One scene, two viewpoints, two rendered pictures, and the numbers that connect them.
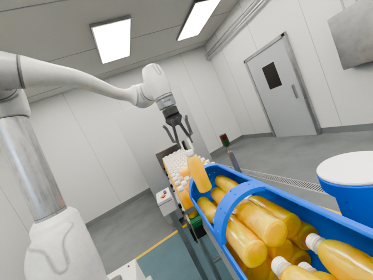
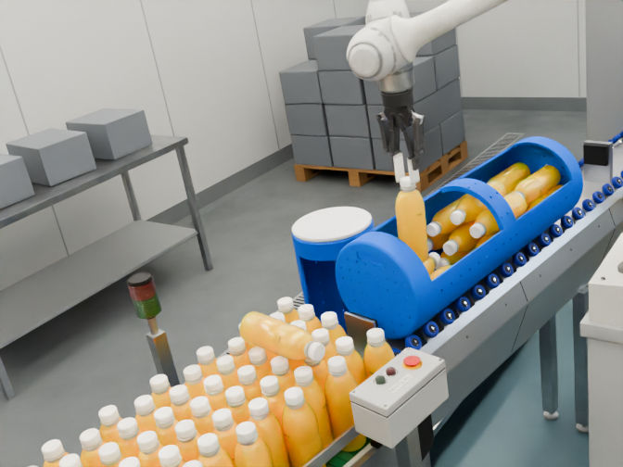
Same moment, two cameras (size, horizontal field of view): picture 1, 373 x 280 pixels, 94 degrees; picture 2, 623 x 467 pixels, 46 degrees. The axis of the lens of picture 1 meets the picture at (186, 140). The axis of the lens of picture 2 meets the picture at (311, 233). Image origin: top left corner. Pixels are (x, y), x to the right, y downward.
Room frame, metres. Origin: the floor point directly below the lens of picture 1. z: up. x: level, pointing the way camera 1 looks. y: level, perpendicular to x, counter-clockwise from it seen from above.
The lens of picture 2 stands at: (1.96, 1.33, 1.99)
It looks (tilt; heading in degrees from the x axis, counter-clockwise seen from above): 23 degrees down; 239
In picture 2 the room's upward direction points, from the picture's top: 10 degrees counter-clockwise
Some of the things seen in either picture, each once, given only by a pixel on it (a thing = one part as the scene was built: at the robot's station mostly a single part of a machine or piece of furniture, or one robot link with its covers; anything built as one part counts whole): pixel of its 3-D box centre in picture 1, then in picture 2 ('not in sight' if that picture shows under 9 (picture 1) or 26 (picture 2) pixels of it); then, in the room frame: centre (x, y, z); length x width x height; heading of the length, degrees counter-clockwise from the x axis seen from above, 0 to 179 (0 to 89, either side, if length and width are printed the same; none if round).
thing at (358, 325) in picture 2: not in sight; (364, 335); (1.04, -0.01, 0.99); 0.10 x 0.02 x 0.12; 100
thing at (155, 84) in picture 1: (155, 82); (387, 31); (0.86, 0.02, 1.73); 0.13 x 0.11 x 0.16; 36
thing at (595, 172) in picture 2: not in sight; (597, 162); (-0.27, -0.24, 1.00); 0.10 x 0.04 x 0.15; 100
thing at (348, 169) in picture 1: (356, 166); (331, 223); (0.69, -0.60, 1.03); 0.28 x 0.28 x 0.01
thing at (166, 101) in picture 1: (166, 102); (395, 77); (0.85, 0.01, 1.62); 0.09 x 0.09 x 0.06
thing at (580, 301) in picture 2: not in sight; (582, 361); (-0.01, -0.12, 0.31); 0.06 x 0.06 x 0.63; 10
